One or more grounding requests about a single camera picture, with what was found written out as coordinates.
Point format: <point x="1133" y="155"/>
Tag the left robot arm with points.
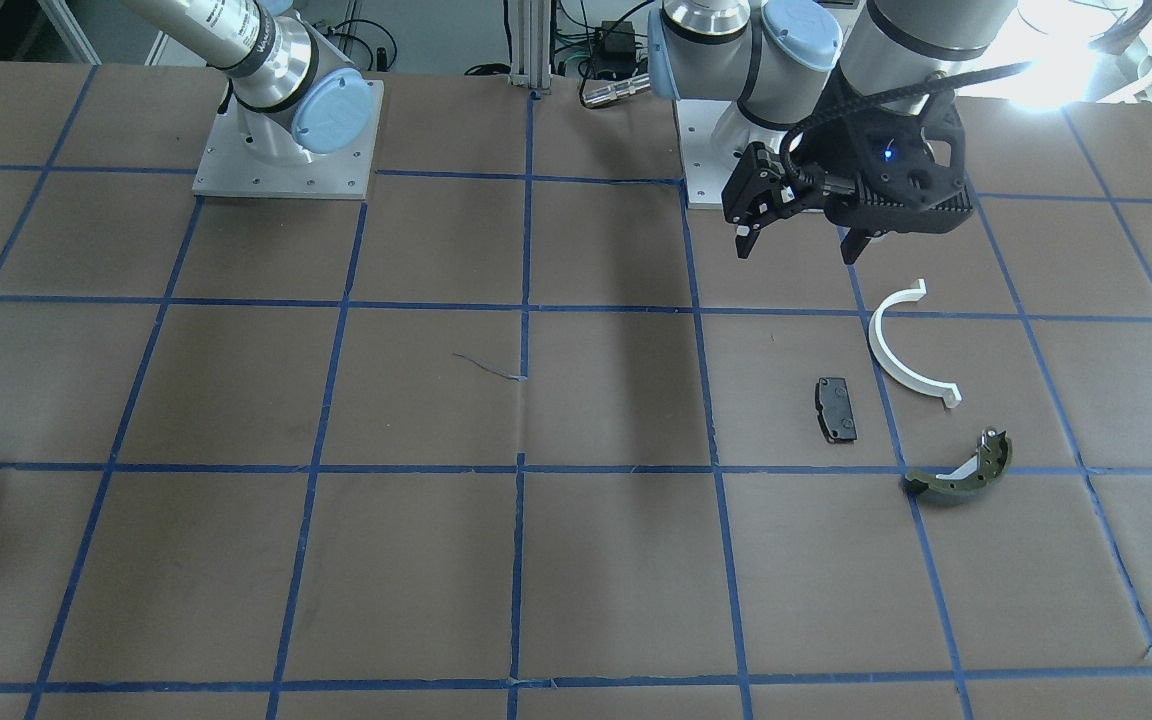
<point x="790" y="66"/>

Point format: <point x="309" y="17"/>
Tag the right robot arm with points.
<point x="278" y="67"/>

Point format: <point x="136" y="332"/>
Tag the aluminium frame post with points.
<point x="529" y="36"/>

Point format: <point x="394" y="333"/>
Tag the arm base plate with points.
<point x="250" y="157"/>
<point x="712" y="134"/>

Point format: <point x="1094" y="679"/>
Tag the black brake pad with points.
<point x="834" y="411"/>

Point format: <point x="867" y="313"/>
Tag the olive brake shoe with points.
<point x="972" y="479"/>

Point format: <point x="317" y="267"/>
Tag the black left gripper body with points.
<point x="833" y="153"/>

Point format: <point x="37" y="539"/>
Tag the white curved plastic part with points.
<point x="949" y="393"/>

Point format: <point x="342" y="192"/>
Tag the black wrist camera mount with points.
<point x="929" y="225"/>

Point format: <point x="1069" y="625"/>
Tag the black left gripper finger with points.
<point x="763" y="189"/>
<point x="855" y="240"/>

